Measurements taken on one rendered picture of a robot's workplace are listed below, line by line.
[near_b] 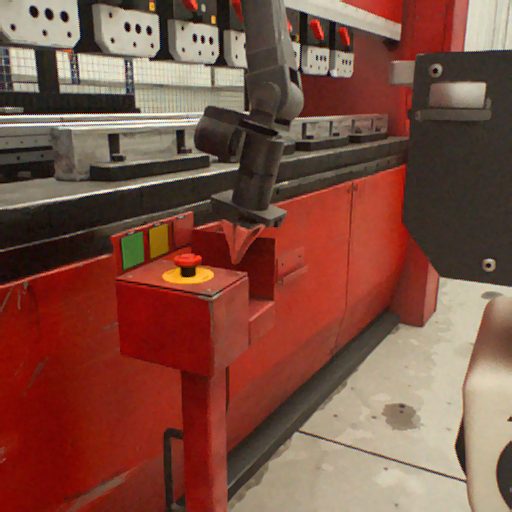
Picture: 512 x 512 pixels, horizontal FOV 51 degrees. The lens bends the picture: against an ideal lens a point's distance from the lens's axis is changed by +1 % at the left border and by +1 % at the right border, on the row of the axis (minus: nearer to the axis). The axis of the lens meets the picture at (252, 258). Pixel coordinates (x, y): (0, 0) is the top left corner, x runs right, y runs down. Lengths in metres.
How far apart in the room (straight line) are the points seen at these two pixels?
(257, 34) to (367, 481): 1.24
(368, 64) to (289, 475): 1.74
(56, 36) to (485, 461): 0.86
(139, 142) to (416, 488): 1.16
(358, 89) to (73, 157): 1.74
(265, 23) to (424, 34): 1.75
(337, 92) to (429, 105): 2.19
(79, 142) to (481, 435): 0.81
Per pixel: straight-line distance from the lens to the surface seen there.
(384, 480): 1.65
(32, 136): 1.30
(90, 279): 0.92
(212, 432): 0.88
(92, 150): 1.06
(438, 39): 2.46
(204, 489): 0.95
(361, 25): 2.11
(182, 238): 0.88
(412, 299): 2.60
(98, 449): 1.05
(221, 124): 0.78
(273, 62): 0.75
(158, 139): 1.18
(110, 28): 1.08
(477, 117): 0.40
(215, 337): 0.70
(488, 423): 0.49
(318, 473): 1.65
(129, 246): 0.77
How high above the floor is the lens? 1.01
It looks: 16 degrees down
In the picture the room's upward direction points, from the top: straight up
